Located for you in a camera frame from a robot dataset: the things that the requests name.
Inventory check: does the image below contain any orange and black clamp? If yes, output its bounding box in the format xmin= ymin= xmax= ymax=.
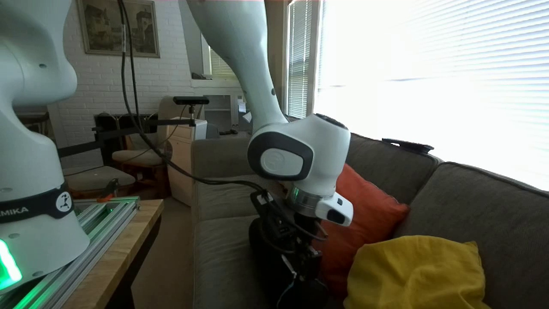
xmin=96 ymin=178 xmax=120 ymax=203

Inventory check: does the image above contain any white shelf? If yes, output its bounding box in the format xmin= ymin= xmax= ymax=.
xmin=203 ymin=94 xmax=246 ymax=134

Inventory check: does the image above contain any orange pillow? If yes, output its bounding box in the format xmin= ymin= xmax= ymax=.
xmin=318 ymin=163 xmax=410 ymax=297

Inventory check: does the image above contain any small window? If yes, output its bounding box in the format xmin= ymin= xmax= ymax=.
xmin=201 ymin=36 xmax=237 ymax=80

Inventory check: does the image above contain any framed picture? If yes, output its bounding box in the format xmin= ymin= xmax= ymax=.
xmin=77 ymin=0 xmax=161 ymax=59

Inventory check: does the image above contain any camera on mount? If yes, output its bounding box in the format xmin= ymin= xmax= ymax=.
xmin=57 ymin=96 xmax=210 ymax=158

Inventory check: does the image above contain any round cushioned stool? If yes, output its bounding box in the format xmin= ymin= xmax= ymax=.
xmin=62 ymin=166 xmax=137 ymax=199

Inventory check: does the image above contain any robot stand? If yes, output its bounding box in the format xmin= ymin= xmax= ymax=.
xmin=0 ymin=197 xmax=165 ymax=309

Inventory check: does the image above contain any black flat device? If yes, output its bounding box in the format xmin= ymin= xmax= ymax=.
xmin=381 ymin=138 xmax=435 ymax=155

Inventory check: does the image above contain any yellow pillow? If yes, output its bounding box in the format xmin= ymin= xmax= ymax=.
xmin=343 ymin=235 xmax=492 ymax=309

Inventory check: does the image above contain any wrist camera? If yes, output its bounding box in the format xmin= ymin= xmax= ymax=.
xmin=250 ymin=190 xmax=297 ymax=254

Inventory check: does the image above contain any window with blinds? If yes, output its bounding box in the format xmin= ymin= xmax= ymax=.
xmin=286 ymin=0 xmax=549 ymax=192

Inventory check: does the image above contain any wooden chair with cushion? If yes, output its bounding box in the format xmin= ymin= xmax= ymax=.
xmin=112 ymin=134 xmax=173 ymax=194

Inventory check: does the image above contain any black sausage pillow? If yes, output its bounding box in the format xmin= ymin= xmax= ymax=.
xmin=248 ymin=217 xmax=332 ymax=309

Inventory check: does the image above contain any grey sofa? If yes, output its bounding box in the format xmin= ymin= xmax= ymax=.
xmin=190 ymin=132 xmax=549 ymax=309

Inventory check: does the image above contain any black fireplace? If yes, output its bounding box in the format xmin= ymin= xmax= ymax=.
xmin=93 ymin=112 xmax=159 ymax=167

